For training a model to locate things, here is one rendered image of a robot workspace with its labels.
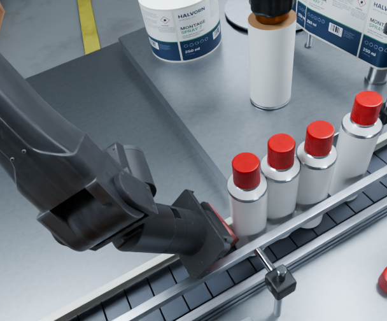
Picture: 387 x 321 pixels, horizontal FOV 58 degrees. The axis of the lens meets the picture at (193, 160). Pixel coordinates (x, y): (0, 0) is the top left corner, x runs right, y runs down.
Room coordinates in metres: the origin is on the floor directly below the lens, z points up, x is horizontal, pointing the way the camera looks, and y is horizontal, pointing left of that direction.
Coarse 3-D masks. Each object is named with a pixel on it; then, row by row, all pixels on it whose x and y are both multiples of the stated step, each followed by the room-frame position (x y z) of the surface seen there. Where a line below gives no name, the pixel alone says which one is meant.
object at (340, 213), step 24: (360, 192) 0.30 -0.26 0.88; (384, 192) 0.29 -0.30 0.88; (336, 216) 0.27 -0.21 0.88; (288, 240) 0.25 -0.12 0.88; (168, 264) 0.25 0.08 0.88; (240, 264) 0.23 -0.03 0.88; (144, 288) 0.23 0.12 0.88; (168, 288) 0.22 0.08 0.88; (216, 288) 0.20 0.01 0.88; (96, 312) 0.21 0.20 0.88; (120, 312) 0.20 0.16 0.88; (168, 312) 0.18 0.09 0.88
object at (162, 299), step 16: (368, 176) 0.28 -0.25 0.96; (384, 176) 0.28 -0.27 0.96; (352, 192) 0.26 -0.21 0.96; (320, 208) 0.25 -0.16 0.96; (288, 224) 0.23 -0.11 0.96; (304, 224) 0.23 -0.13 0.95; (256, 240) 0.22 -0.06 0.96; (272, 240) 0.22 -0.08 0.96; (240, 256) 0.20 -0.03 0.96; (208, 272) 0.19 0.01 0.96; (176, 288) 0.18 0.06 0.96; (192, 288) 0.18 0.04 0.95; (144, 304) 0.17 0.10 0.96; (160, 304) 0.17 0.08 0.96; (112, 320) 0.16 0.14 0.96; (128, 320) 0.15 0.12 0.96
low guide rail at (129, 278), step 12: (384, 144) 0.38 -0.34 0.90; (144, 264) 0.25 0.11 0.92; (156, 264) 0.24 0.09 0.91; (120, 276) 0.24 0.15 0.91; (132, 276) 0.23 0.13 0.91; (144, 276) 0.24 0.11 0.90; (108, 288) 0.22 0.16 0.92; (120, 288) 0.22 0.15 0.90; (84, 300) 0.21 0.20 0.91; (96, 300) 0.21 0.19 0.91; (60, 312) 0.20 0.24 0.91; (72, 312) 0.20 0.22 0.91
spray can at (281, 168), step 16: (272, 144) 0.28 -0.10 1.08; (288, 144) 0.27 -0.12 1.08; (272, 160) 0.27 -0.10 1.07; (288, 160) 0.26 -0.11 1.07; (272, 176) 0.26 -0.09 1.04; (288, 176) 0.25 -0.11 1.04; (272, 192) 0.26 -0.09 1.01; (288, 192) 0.25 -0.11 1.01; (272, 208) 0.26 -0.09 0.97; (288, 208) 0.25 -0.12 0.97; (272, 224) 0.26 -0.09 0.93
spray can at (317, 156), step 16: (320, 128) 0.28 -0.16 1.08; (304, 144) 0.29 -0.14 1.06; (320, 144) 0.27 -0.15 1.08; (304, 160) 0.27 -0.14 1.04; (320, 160) 0.26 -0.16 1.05; (304, 176) 0.27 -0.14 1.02; (320, 176) 0.26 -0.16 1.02; (304, 192) 0.26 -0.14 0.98; (320, 192) 0.26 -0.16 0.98; (304, 208) 0.26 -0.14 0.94
